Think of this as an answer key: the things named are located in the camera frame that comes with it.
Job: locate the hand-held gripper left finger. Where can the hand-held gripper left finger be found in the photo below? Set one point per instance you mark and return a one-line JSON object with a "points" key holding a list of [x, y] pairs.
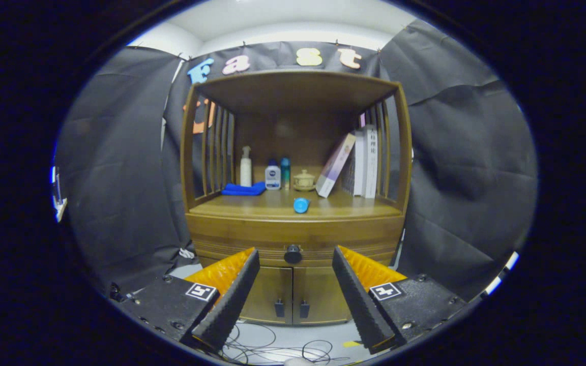
{"points": [[232, 305]]}

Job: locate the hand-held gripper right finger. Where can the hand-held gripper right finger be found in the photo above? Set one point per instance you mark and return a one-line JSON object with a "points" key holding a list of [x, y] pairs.
{"points": [[356, 300]]}

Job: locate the wooden drawer with black knob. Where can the wooden drawer with black knob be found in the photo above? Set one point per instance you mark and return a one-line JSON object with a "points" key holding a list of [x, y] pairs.
{"points": [[272, 234]]}

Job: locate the blue and white tube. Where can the blue and white tube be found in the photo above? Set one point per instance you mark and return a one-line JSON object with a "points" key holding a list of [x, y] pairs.
{"points": [[301, 205]]}

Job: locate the wooden cabinet door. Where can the wooden cabinet door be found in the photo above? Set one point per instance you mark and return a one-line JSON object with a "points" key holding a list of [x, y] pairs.
{"points": [[270, 290], [321, 290]]}

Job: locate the wooden countertop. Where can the wooden countertop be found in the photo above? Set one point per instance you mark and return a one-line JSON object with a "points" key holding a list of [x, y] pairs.
{"points": [[252, 206]]}

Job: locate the wooden cabinet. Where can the wooden cabinet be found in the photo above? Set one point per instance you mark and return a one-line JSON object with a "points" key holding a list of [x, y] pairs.
{"points": [[293, 91]]}

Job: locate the yellow floor tape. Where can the yellow floor tape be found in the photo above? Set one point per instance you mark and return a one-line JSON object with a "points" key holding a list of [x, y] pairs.
{"points": [[351, 344]]}

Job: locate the blue folded cloth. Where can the blue folded cloth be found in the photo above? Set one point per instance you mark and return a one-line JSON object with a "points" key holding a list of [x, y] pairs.
{"points": [[242, 189]]}

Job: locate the black electronic device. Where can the black electronic device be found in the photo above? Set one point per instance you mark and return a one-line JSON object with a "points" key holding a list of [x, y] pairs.
{"points": [[115, 293]]}

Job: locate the dark patterned book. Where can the dark patterned book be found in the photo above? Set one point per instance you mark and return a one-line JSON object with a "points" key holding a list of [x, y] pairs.
{"points": [[349, 178]]}

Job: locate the beige lidded teacup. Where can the beige lidded teacup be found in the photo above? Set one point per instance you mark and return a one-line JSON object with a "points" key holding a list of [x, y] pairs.
{"points": [[304, 181]]}

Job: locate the white pump bottle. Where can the white pump bottle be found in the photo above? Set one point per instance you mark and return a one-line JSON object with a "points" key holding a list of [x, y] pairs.
{"points": [[245, 175]]}

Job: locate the plain white book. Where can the plain white book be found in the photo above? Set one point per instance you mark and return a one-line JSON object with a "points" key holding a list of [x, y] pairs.
{"points": [[359, 168]]}

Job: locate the white lotion bottle blue cap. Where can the white lotion bottle blue cap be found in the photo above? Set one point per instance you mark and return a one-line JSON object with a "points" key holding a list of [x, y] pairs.
{"points": [[272, 179]]}

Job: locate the white book with black lettering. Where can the white book with black lettering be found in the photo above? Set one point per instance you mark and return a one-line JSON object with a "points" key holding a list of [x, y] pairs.
{"points": [[371, 168]]}

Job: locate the pink and white book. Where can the pink and white book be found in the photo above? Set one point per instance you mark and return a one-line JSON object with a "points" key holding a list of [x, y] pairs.
{"points": [[333, 168]]}

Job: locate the teal bottle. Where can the teal bottle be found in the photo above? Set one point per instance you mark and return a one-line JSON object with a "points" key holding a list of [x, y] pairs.
{"points": [[285, 173]]}

